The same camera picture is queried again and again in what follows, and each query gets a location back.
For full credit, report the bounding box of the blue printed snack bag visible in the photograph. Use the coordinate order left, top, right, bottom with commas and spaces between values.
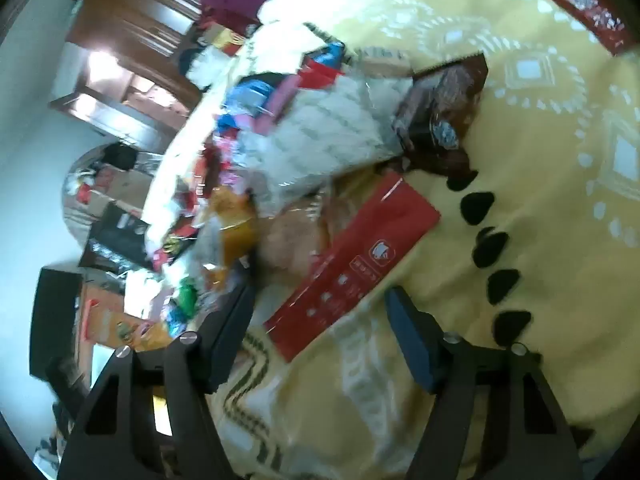
225, 72, 301, 126

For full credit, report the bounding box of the dark flat panel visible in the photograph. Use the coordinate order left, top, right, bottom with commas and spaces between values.
30, 267, 83, 381

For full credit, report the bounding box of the dark brown snack packet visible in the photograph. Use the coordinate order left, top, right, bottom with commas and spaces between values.
391, 52, 489, 177

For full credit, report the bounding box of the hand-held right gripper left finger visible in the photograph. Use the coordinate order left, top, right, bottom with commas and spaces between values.
56, 277, 258, 480

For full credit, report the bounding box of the cardboard box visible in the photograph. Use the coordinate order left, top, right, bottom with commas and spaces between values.
85, 167, 153, 221

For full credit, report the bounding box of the red white-print snack packet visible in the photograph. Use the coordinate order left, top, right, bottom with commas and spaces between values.
536, 0, 635, 57

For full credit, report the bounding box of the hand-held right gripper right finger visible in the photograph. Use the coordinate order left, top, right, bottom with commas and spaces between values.
384, 286, 586, 480

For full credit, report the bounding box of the red gold gift box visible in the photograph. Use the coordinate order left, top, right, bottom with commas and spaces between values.
202, 22, 247, 57

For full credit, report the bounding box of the clear toast bread packet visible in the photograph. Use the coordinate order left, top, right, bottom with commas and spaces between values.
257, 195, 346, 281

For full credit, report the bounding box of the white rice cracker bag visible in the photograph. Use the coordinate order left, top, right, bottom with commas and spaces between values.
240, 67, 406, 211

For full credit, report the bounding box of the pile of mixed snack packets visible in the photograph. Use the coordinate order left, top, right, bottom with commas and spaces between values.
145, 42, 351, 336

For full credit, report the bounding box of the black appliance box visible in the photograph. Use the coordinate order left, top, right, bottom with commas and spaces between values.
79, 202, 151, 273

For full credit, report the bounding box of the yellow patterned blanket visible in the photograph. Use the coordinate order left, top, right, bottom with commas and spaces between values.
205, 0, 640, 480

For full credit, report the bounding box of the wooden wardrobe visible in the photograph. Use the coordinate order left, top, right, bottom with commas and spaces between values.
47, 0, 241, 153

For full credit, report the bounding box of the orange yellow carton box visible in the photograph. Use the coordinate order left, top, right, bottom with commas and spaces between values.
80, 280, 176, 356

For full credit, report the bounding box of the long red snack packet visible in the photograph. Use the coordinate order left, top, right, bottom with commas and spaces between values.
263, 170, 442, 362

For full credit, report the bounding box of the orange transparent snack bag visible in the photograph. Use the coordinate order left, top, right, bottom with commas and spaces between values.
197, 186, 261, 286

